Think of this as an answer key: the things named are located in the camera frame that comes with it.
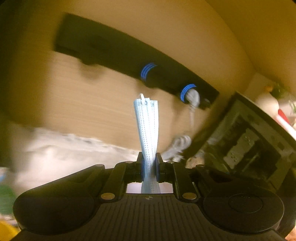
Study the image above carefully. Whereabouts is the light blue face mask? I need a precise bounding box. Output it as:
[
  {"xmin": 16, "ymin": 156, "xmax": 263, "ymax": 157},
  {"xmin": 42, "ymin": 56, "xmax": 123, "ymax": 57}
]
[{"xmin": 133, "ymin": 93, "xmax": 161, "ymax": 194}]

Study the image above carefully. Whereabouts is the black television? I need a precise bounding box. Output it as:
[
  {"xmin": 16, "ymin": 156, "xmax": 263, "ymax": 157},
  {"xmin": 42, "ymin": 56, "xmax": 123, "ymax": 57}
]
[{"xmin": 186, "ymin": 92, "xmax": 295, "ymax": 198}]

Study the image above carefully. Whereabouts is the grey cable on hook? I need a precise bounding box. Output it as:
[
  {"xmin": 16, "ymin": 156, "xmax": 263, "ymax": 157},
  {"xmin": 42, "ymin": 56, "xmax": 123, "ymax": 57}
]
[{"xmin": 162, "ymin": 89, "xmax": 201, "ymax": 163}]

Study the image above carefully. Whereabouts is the black wall hook rack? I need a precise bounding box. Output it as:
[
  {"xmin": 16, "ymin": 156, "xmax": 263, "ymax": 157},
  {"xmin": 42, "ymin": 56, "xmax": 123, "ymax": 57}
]
[{"xmin": 54, "ymin": 14, "xmax": 219, "ymax": 109}]

